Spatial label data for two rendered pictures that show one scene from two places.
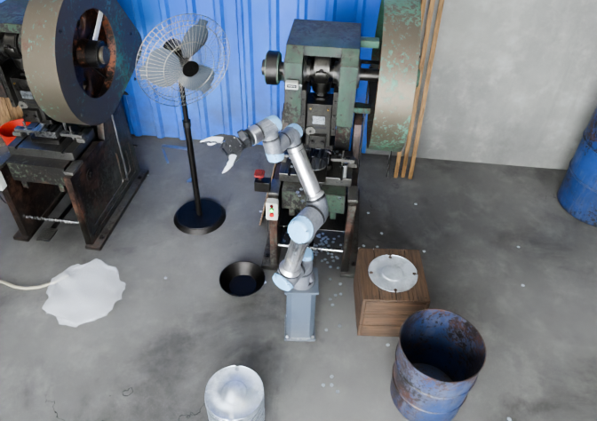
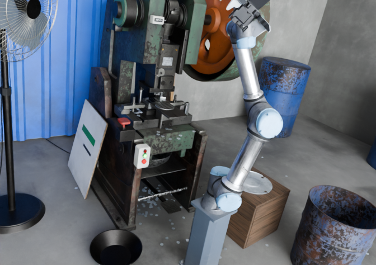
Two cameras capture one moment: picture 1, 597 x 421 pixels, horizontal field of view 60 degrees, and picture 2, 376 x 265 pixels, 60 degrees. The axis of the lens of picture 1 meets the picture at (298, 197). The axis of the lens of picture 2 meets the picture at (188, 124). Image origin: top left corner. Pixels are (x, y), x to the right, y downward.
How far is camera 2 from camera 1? 188 cm
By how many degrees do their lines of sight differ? 41
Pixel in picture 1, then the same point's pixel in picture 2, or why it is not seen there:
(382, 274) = (246, 184)
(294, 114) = (153, 53)
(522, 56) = not seen: hidden behind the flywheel
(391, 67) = not seen: outside the picture
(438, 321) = (313, 198)
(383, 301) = (267, 202)
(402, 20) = not seen: outside the picture
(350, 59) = not seen: outside the picture
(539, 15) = not seen: hidden behind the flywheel
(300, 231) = (275, 122)
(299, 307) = (219, 235)
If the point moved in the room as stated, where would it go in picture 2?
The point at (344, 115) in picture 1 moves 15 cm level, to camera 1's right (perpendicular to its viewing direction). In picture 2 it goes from (192, 52) to (208, 52)
